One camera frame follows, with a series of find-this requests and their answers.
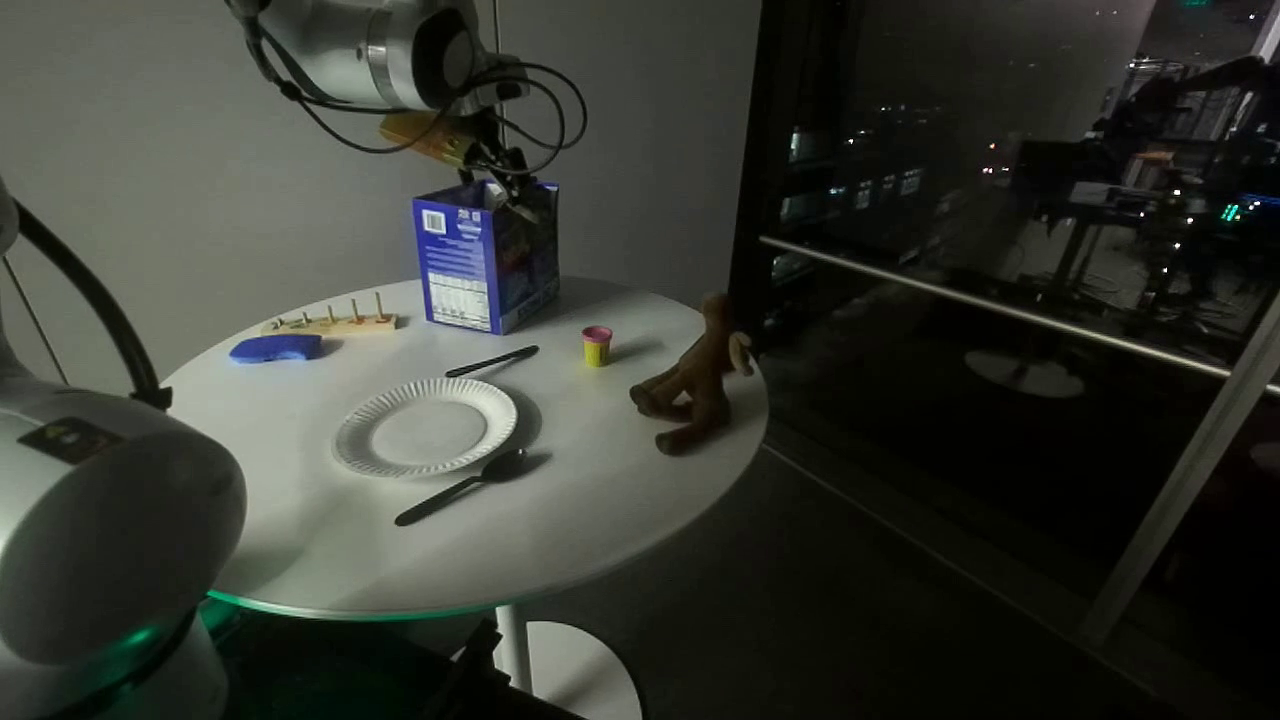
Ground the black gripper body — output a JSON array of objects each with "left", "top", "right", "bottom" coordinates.
[{"left": 457, "top": 120, "right": 530, "bottom": 192}]

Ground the blue cardboard box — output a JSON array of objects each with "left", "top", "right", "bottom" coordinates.
[{"left": 406, "top": 176, "right": 562, "bottom": 337}]

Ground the white paper plate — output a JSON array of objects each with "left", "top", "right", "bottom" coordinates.
[{"left": 330, "top": 377, "right": 519, "bottom": 479}]

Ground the yellow cup with pink lid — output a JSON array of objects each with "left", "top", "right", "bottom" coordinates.
[{"left": 574, "top": 321, "right": 614, "bottom": 373}]

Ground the wooden peg board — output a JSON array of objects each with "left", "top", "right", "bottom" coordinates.
[{"left": 263, "top": 295, "right": 410, "bottom": 340}]

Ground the blue flat block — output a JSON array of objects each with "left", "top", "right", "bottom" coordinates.
[{"left": 223, "top": 334, "right": 328, "bottom": 369}]

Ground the brown plush toy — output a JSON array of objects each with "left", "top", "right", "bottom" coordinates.
[{"left": 626, "top": 293, "right": 755, "bottom": 461}]

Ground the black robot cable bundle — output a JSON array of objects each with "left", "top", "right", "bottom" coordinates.
[{"left": 236, "top": 14, "right": 593, "bottom": 176}]

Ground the thick black base hose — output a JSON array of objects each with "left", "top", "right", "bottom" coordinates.
[{"left": 10, "top": 198, "right": 175, "bottom": 412}]

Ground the white table pedestal base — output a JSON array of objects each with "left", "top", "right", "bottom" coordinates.
[{"left": 491, "top": 605, "right": 646, "bottom": 720}]

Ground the white window rail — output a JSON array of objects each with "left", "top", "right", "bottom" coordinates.
[{"left": 755, "top": 234, "right": 1236, "bottom": 383}]

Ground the white window post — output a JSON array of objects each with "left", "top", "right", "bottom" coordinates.
[{"left": 1080, "top": 286, "right": 1280, "bottom": 643}]

